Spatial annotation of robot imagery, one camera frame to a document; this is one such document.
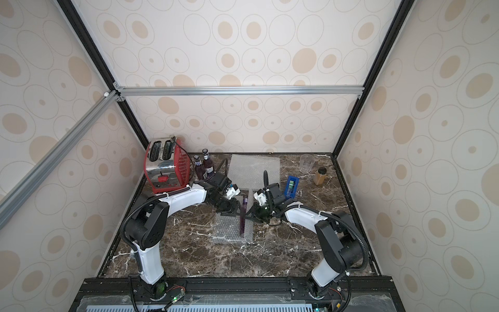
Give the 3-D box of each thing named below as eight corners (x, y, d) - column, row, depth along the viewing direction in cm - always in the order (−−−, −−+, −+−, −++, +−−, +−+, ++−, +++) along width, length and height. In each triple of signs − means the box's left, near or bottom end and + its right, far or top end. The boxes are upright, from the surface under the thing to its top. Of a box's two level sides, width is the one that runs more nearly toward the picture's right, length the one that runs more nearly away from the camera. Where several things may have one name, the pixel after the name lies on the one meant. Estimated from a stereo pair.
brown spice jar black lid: (314, 185, 108) (318, 175, 101) (312, 177, 111) (316, 167, 104) (323, 185, 108) (328, 175, 101) (321, 177, 111) (325, 167, 104)
